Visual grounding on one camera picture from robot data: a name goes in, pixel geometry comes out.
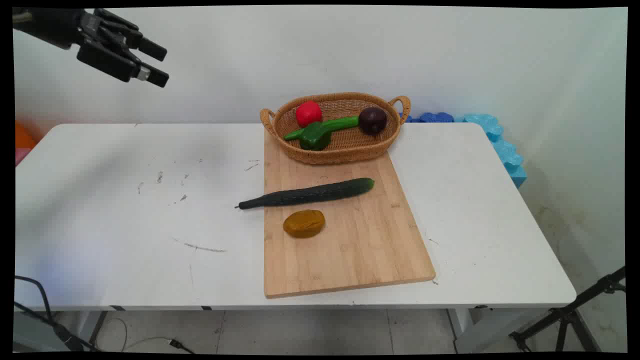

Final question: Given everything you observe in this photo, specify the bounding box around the long green toy chili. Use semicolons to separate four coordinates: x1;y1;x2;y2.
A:
283;116;360;141

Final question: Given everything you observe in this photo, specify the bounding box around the red toy tomato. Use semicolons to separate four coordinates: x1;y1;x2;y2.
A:
295;100;323;128

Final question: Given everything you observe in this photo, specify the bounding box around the wooden cutting board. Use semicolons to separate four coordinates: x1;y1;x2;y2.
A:
263;131;437;300

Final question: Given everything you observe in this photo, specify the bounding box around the white table leg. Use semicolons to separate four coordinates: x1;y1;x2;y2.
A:
446;307;551;354

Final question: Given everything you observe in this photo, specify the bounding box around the dark purple toy fruit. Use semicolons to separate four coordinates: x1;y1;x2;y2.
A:
358;106;388;135

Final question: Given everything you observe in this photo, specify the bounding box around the black tripod stand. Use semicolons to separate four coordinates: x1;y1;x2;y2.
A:
508;266;627;354

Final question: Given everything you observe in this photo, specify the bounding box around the woven wicker basket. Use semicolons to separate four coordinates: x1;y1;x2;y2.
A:
259;92;412;165

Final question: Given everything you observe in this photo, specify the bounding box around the dark blue foam piece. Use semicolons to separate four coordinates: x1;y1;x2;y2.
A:
399;112;455;124

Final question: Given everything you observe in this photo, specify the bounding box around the brown toy potato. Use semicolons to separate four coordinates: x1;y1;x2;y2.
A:
283;209;326;239

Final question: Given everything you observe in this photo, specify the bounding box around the black floor cable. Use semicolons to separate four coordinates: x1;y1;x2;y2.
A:
14;275;101;353

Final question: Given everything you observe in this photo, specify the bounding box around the dark green toy cucumber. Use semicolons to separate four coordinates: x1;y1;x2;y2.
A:
235;177;375;211

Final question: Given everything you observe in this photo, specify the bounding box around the green toy bell pepper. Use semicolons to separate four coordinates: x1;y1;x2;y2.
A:
299;122;334;152

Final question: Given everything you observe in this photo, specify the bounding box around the white cable with black plug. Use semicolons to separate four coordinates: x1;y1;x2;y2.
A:
95;317;197;354

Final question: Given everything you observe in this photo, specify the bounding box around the orange object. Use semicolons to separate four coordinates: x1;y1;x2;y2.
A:
15;121;38;151

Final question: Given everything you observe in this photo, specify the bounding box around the dark metal table frame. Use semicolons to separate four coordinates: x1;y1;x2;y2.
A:
89;305;126;348

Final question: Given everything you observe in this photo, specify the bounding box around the light blue foam piece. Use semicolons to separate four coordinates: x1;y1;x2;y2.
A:
452;113;529;189

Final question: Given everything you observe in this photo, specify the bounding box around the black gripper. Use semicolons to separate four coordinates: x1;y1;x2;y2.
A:
12;7;170;89

